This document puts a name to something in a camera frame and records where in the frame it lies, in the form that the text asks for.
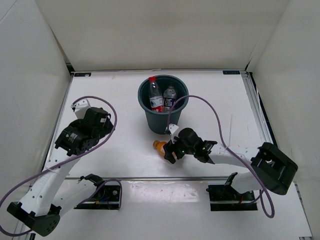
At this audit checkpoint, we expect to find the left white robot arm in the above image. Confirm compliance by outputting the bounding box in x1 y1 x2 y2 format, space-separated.
7 106 114 237

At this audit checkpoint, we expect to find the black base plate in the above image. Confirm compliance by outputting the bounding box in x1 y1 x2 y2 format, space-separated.
206 184 258 212
74 184 121 210

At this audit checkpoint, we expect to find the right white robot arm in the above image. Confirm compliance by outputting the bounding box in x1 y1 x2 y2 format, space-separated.
163 124 298 200

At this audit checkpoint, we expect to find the dark green plastic bin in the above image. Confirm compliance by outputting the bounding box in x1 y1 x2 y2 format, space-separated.
137 75 189 135

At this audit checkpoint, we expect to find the black label small bottle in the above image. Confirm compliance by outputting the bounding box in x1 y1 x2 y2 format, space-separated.
163 84 177 112

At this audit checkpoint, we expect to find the aluminium front rail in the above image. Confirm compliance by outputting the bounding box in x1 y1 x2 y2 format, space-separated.
64 176 231 181

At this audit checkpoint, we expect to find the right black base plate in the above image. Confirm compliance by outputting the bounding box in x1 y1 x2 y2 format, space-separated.
206 184 258 212

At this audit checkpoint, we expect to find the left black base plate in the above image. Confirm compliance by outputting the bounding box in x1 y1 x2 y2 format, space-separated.
74 184 121 210

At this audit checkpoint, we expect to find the red label water bottle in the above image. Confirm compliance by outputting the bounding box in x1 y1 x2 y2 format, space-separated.
148 76 164 113

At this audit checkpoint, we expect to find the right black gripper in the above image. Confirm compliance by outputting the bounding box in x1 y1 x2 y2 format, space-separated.
163 136 196 164

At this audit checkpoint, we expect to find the orange juice bottle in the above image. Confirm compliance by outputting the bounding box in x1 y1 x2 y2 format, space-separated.
152 140 167 157

